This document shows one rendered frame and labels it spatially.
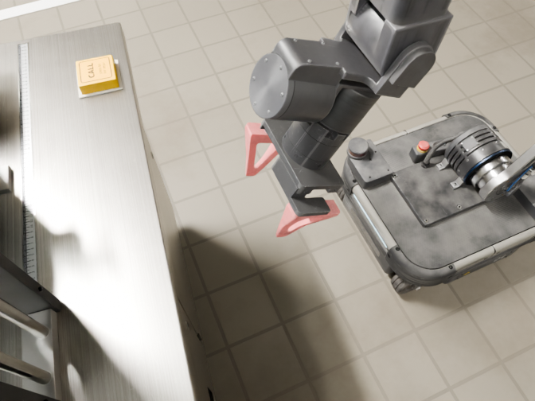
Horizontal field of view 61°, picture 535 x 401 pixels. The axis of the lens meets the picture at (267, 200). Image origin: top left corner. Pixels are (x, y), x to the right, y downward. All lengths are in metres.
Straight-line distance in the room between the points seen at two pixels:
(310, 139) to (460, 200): 1.18
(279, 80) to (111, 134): 0.51
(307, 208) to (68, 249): 0.41
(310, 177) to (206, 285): 1.20
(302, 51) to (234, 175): 1.47
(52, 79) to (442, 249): 1.17
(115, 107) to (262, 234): 0.95
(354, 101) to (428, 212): 1.13
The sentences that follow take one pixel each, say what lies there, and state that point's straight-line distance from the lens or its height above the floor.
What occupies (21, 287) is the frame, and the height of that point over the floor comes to 1.01.
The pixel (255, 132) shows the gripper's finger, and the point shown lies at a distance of 0.54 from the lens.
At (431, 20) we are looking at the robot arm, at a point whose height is 1.30.
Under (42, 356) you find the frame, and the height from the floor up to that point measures 0.92.
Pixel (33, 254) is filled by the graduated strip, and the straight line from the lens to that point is 0.78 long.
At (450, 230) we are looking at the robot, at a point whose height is 0.24.
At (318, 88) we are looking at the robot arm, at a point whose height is 1.24.
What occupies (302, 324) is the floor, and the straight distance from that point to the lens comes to 1.60.
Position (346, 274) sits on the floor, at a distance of 1.67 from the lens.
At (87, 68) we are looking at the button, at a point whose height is 0.92.
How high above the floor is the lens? 1.54
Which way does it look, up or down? 59 degrees down
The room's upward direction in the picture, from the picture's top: straight up
